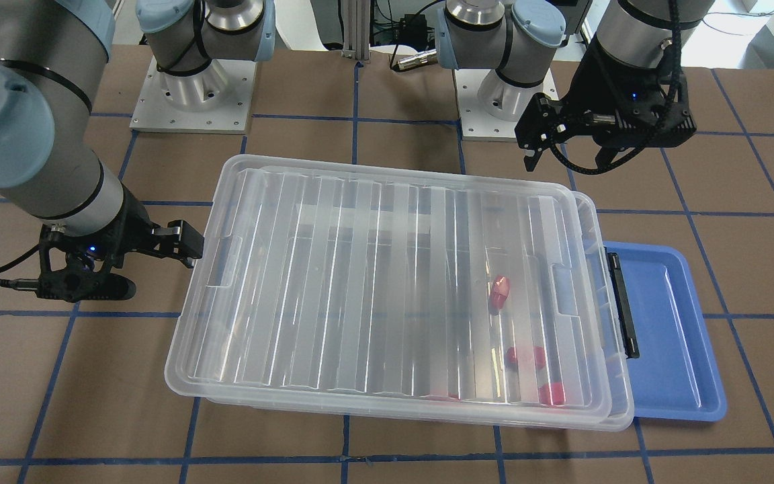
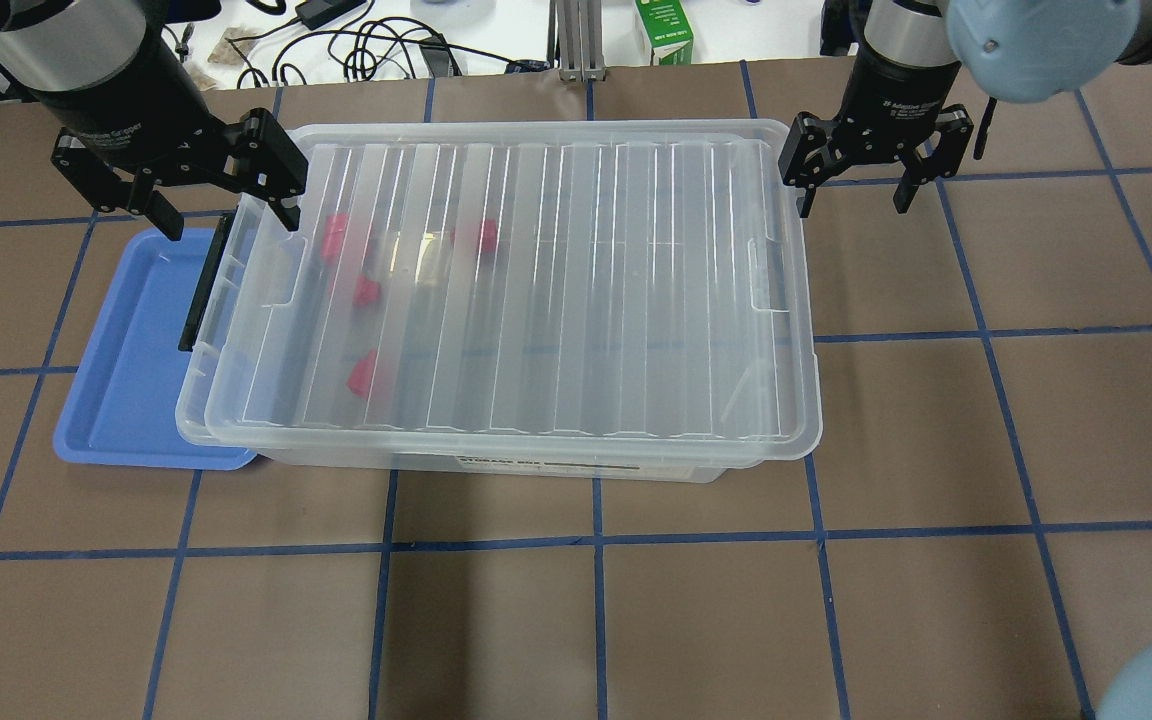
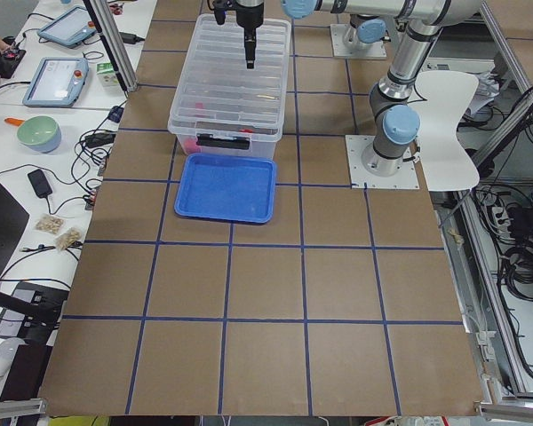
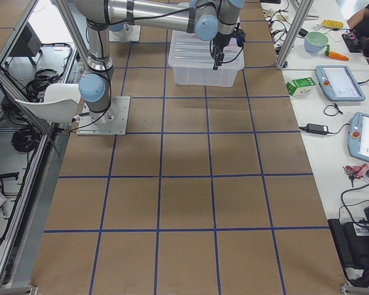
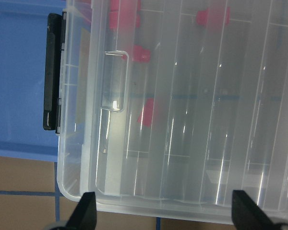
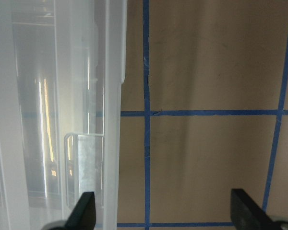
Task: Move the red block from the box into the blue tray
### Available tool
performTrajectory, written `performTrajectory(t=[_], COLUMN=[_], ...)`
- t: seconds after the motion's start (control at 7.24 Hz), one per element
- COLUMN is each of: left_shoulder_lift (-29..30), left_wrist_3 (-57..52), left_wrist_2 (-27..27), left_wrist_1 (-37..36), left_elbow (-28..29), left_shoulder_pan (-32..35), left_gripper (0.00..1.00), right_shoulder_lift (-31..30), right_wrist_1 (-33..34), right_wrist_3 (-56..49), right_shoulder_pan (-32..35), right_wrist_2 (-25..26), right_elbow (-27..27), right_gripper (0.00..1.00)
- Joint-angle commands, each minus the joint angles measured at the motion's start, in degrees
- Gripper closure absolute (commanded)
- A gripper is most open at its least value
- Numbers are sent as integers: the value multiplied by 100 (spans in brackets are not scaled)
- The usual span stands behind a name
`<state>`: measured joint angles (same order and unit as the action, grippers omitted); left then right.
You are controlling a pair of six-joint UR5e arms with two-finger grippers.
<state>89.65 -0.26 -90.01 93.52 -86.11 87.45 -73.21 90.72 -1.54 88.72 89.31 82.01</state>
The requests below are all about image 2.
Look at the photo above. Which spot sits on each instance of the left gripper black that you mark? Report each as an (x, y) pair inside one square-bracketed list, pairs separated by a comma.
[(119, 98)]

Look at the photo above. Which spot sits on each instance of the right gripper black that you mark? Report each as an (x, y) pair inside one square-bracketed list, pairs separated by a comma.
[(898, 100)]

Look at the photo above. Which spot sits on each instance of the red block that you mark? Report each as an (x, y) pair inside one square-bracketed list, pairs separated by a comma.
[(360, 378), (487, 237), (334, 236), (367, 292)]

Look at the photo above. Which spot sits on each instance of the clear plastic box lid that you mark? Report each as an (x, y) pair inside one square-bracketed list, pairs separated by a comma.
[(450, 176)]

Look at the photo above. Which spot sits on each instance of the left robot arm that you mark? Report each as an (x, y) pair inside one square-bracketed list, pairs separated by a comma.
[(16, 18)]

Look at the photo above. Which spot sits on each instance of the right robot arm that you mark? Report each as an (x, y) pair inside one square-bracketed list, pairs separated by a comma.
[(1020, 52)]

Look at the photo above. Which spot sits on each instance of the blue plastic tray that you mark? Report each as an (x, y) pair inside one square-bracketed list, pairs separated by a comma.
[(120, 410)]

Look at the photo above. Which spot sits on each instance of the green carton box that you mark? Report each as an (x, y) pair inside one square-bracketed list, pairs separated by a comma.
[(666, 31)]

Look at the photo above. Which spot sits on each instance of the clear plastic storage box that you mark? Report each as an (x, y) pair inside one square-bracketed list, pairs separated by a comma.
[(659, 347)]

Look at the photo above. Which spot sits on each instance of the black power adapter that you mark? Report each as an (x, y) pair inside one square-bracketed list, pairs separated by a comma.
[(316, 14)]

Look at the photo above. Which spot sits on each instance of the black box handle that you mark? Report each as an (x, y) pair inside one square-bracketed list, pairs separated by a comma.
[(206, 280)]

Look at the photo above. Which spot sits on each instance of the aluminium frame post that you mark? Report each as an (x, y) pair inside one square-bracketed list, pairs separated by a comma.
[(575, 40)]

